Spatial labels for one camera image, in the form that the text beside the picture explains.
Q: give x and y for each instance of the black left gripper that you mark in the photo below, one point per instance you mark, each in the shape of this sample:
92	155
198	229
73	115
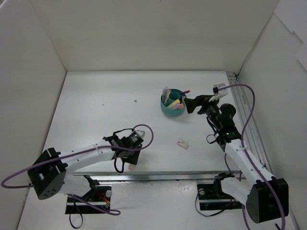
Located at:
134	157

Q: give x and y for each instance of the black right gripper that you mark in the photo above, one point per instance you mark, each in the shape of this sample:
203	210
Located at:
203	104

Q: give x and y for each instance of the white red printed eraser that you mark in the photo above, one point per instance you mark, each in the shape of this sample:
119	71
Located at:
183	144

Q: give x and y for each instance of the yellow highlighter block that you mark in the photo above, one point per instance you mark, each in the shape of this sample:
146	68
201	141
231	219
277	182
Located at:
173	103

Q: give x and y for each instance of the pink eraser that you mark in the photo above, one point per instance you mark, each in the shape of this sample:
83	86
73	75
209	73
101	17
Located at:
132	167

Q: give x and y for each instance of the pink highlighter block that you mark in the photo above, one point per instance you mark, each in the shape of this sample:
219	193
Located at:
178	106

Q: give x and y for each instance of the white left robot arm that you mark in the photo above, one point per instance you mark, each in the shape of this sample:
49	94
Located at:
58	177

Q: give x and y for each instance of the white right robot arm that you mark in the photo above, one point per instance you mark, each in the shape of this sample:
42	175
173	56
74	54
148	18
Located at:
266	197

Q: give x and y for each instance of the teal round desk organizer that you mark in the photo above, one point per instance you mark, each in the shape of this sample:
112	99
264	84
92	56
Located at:
174	95

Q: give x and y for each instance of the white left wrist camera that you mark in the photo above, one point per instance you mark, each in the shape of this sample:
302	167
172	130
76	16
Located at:
141	133

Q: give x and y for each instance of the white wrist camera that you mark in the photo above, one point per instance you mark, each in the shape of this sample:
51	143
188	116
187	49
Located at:
141	133
219	92

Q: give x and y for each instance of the aluminium rail frame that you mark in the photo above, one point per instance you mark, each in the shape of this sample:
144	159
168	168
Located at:
94	104

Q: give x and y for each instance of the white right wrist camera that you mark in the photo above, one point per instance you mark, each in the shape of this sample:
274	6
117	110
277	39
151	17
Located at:
219	92

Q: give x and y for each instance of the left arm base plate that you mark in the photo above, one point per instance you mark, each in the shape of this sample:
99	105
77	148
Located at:
101	199

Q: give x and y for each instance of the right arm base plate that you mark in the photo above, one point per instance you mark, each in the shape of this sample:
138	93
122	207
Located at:
208	200

